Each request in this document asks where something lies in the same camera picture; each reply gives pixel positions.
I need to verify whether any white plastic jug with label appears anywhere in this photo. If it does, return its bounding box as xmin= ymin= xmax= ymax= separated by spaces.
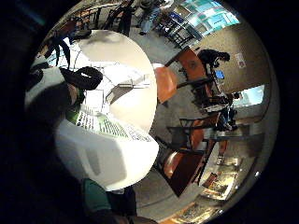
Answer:
xmin=54 ymin=104 xmax=161 ymax=192

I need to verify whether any black metal chair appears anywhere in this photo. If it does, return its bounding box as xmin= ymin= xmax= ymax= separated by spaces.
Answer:
xmin=101 ymin=1 xmax=136 ymax=37

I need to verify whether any the person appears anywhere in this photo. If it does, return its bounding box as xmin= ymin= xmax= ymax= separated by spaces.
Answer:
xmin=79 ymin=177 xmax=158 ymax=224

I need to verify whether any dark red chair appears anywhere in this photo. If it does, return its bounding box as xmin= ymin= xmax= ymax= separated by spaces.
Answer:
xmin=154 ymin=139 xmax=217 ymax=199

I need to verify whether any bright side window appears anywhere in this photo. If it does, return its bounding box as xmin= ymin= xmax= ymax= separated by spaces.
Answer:
xmin=234 ymin=84 xmax=266 ymax=108

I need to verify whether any framed picture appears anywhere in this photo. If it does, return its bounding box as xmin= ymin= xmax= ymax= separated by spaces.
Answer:
xmin=199 ymin=170 xmax=239 ymax=202

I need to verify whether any black camera on tripod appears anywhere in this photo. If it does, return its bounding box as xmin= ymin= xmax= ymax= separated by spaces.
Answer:
xmin=197 ymin=49 xmax=232 ymax=70

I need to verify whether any large window wall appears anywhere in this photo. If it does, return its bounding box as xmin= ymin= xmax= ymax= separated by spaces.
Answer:
xmin=181 ymin=0 xmax=241 ymax=35

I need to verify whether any white wall poster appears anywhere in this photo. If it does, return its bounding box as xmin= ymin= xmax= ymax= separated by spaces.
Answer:
xmin=235 ymin=51 xmax=248 ymax=70

